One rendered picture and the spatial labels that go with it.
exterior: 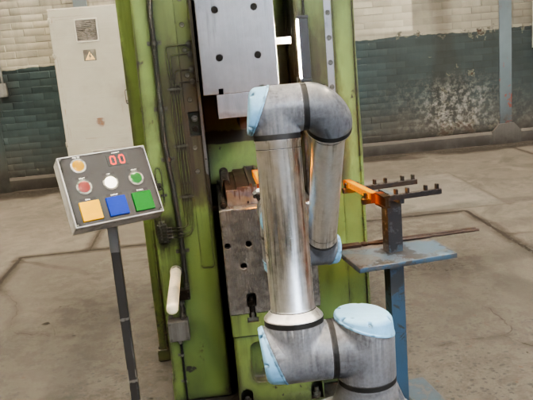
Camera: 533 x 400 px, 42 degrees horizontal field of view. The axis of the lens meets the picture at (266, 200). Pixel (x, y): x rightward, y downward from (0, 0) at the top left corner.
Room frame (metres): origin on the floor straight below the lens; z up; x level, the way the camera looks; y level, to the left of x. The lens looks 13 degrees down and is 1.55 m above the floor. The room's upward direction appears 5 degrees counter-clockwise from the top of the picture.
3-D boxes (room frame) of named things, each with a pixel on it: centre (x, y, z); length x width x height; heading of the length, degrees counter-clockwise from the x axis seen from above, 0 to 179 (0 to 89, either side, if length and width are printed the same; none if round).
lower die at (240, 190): (2.94, 0.08, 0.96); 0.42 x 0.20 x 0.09; 4
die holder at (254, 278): (2.95, 0.02, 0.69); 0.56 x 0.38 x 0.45; 4
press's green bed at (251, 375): (2.95, 0.02, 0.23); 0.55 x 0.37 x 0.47; 4
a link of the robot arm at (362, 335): (1.62, -0.21, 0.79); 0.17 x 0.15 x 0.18; 94
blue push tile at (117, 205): (2.49, 0.55, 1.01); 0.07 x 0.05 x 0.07; 119
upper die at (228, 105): (2.94, 0.08, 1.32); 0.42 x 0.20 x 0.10; 4
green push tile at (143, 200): (2.54, 0.46, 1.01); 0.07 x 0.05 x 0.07; 119
